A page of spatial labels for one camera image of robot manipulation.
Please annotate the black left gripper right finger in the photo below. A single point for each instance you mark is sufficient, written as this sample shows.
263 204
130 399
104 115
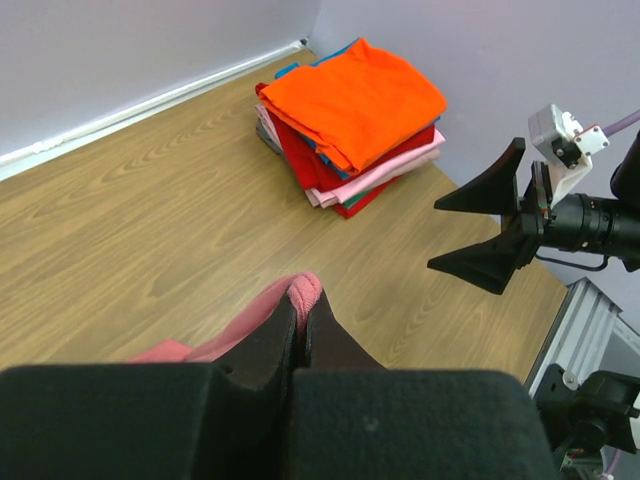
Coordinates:
328 345

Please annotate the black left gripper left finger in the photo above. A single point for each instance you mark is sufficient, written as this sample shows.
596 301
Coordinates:
262 360

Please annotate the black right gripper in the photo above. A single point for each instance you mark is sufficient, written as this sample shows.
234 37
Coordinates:
579 223

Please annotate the salmon pink t-shirt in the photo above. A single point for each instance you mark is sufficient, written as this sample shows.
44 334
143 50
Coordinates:
303 290

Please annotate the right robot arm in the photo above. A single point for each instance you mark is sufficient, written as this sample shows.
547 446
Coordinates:
604 409

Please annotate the bottom red folded t-shirt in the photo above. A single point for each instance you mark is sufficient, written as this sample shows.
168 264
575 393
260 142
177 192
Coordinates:
374 193

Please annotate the red folded t-shirt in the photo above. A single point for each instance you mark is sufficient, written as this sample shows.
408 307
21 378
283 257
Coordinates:
313 173
374 193

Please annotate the green folded t-shirt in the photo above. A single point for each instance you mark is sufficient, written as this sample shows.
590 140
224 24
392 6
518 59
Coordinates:
353 201

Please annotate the light pink folded t-shirt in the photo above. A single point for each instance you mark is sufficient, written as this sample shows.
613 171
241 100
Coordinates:
315 198

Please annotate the orange folded t-shirt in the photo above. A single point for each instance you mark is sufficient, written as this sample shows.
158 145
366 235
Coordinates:
355 105

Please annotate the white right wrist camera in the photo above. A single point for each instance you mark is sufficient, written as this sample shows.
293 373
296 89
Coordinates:
567 147

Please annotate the aluminium frame rail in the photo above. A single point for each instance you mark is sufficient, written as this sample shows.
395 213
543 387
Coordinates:
587 335

